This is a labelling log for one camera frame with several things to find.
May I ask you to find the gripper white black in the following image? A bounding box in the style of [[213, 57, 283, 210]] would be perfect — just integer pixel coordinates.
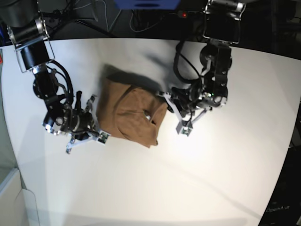
[[156, 87, 213, 136], [66, 91, 111, 154]]

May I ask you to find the brown T-shirt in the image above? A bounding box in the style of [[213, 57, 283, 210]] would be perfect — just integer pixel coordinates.
[[96, 65, 167, 148]]

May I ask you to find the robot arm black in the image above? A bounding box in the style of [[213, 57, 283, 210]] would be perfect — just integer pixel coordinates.
[[0, 0, 110, 153], [158, 0, 246, 136]]

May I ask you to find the black power strip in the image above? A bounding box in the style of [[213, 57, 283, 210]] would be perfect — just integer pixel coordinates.
[[176, 10, 203, 19]]

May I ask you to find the white bin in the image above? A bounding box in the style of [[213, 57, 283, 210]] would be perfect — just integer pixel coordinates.
[[0, 168, 40, 226]]

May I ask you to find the blue box overhead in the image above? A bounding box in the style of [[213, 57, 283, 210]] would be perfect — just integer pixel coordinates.
[[114, 0, 180, 10]]

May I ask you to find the white cable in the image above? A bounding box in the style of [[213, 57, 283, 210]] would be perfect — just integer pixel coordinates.
[[70, 0, 123, 33]]

